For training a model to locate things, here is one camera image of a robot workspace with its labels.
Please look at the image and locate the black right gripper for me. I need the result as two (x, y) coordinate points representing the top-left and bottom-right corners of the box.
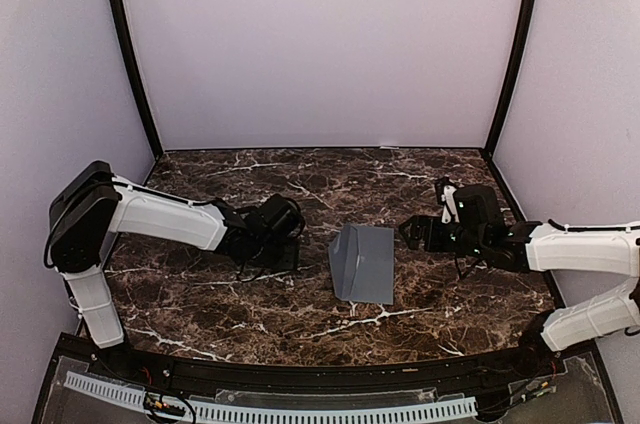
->
(400, 213), (488, 259)

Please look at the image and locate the grey envelope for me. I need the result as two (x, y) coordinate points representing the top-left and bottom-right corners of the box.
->
(328, 224), (395, 305)

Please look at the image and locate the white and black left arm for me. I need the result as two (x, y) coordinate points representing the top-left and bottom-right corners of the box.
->
(43, 160), (306, 380)

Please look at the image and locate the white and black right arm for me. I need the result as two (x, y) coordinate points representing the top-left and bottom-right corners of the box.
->
(399, 178), (639, 378)

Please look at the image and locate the black table edge rail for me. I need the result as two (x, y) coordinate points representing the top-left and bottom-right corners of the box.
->
(59, 331), (601, 395)

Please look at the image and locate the grey slotted cable duct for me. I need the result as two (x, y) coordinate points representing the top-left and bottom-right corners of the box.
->
(64, 371), (478, 423)

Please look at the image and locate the black right frame post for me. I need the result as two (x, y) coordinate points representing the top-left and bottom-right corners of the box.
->
(482, 0), (535, 161)

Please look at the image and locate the black frame post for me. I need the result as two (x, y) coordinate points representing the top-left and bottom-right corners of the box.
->
(482, 0), (535, 161)
(109, 0), (164, 160)

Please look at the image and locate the black left frame post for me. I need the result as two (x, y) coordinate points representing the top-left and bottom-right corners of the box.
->
(109, 0), (164, 160)

